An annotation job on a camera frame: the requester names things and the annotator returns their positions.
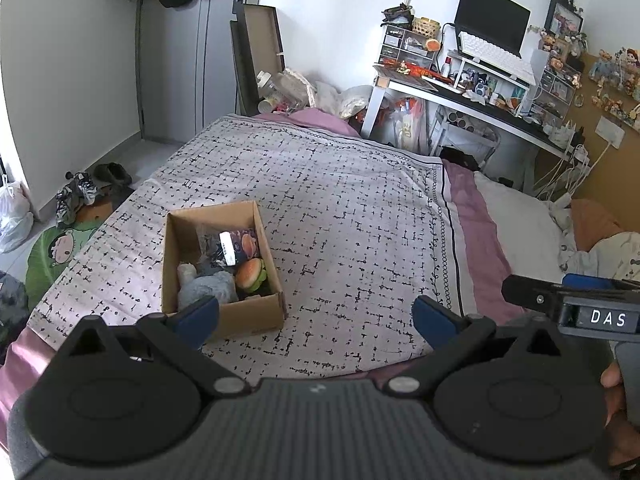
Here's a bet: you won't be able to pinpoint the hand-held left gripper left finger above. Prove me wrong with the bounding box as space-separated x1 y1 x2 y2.
52 295 251 398

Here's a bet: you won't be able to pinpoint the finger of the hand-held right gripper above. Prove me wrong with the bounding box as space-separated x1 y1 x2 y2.
561 273 628 292
501 274 566 320

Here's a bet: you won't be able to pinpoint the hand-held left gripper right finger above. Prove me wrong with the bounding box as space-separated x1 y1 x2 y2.
385 295 561 398

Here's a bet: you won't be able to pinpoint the brown cardboard box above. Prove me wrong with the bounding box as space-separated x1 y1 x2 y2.
161 200 287 343

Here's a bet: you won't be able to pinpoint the burger plush toy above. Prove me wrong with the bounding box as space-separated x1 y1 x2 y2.
235 258 268 295

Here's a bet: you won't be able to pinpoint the blue snack packet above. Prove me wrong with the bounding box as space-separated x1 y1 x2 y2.
232 229 259 261

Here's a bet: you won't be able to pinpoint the person's right hand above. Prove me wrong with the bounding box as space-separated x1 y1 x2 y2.
599 360 640 472

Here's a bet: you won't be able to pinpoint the grey plush toy pink ears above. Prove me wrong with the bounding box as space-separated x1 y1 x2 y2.
177 270 238 311

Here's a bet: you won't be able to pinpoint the cream patterned cloth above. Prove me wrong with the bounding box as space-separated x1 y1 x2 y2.
555 232 640 286

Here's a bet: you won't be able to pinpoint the orange pillow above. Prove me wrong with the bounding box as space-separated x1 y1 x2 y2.
570 198 626 251

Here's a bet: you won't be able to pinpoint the wooden headboard panel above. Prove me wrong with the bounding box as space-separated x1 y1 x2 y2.
567 50 640 233

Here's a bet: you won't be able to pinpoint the white black-patterned blanket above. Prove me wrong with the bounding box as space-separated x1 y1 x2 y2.
27 114 476 378

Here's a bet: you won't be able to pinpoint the green cartoon floor mat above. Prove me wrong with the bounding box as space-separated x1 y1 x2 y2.
24 195 118 311

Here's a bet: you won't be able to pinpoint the dark green slippers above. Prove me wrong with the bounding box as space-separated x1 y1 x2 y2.
92 162 133 188

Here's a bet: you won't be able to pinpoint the grey sneaker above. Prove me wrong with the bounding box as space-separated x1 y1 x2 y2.
75 172 101 206
54 185 78 226

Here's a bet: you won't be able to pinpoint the dark bag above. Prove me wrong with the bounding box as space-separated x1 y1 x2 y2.
0 271 31 356

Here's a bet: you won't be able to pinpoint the acrylic desktop organizer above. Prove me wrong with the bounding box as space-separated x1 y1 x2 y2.
530 67 576 118

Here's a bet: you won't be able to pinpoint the clear plastic bag under desk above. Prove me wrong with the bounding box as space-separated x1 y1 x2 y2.
377 95 428 153

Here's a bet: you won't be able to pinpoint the white plastic shopping bag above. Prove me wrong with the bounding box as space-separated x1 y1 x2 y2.
0 175 35 255

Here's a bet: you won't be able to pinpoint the white desk riser shelf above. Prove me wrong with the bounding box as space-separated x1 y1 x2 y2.
442 50 538 92

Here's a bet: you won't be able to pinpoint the row of small figurines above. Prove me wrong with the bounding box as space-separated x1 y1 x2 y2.
587 47 640 103

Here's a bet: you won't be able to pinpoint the white crumpled plastic bag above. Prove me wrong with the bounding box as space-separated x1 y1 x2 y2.
337 85 373 120

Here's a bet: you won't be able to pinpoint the grey door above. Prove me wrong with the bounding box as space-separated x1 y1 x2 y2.
135 0 268 143

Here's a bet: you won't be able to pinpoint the clear plastic bottle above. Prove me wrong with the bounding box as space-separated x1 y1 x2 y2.
256 71 281 113

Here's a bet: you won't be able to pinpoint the white desk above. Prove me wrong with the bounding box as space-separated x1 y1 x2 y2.
360 62 591 163

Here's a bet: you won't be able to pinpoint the white keyboard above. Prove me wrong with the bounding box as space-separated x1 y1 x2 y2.
457 31 536 81

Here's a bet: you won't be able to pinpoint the pile of clear plastic bags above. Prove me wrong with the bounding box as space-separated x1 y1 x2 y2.
274 67 318 111

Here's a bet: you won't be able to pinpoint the black laptop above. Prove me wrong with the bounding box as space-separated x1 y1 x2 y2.
454 0 532 58

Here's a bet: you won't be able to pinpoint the clear drawer organizer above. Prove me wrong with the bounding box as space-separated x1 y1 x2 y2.
378 24 441 68

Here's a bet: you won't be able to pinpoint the flat leaning cardboard box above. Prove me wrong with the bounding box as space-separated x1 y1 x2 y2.
229 4 287 117

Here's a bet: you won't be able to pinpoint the woven basket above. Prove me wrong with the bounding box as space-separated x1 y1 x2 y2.
411 16 441 38

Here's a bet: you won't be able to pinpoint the white charging cables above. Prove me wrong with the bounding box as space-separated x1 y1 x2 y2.
532 142 613 201

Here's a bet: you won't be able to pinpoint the white wall socket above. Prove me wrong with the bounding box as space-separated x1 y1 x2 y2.
595 116 626 150

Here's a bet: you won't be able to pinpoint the black picture frame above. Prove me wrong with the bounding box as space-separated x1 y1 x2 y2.
544 0 585 36

